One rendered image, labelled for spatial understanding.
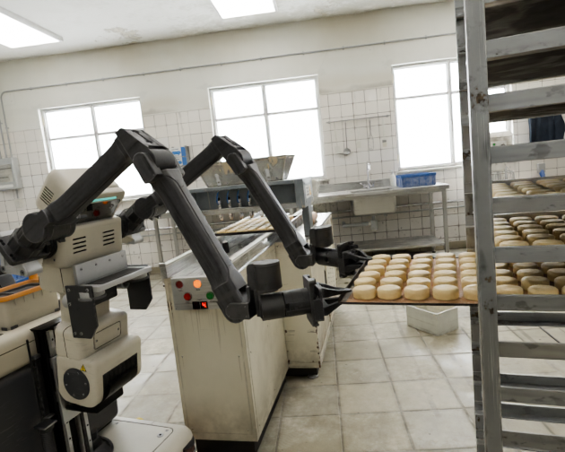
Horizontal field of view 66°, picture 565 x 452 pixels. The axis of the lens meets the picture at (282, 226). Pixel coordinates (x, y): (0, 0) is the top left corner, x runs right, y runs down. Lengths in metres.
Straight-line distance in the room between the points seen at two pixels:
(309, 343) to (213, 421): 0.77
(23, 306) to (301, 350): 1.51
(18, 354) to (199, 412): 0.83
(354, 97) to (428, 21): 1.21
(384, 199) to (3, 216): 5.12
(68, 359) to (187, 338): 0.60
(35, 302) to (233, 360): 0.80
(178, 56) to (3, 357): 4.92
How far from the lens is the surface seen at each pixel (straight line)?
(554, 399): 0.99
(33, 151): 6.82
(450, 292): 0.94
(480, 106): 0.84
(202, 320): 1.94
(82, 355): 1.53
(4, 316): 1.72
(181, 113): 5.96
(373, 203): 5.09
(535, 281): 1.01
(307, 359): 2.65
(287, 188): 2.50
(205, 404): 2.10
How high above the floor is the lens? 1.25
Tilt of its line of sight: 8 degrees down
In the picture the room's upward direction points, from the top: 6 degrees counter-clockwise
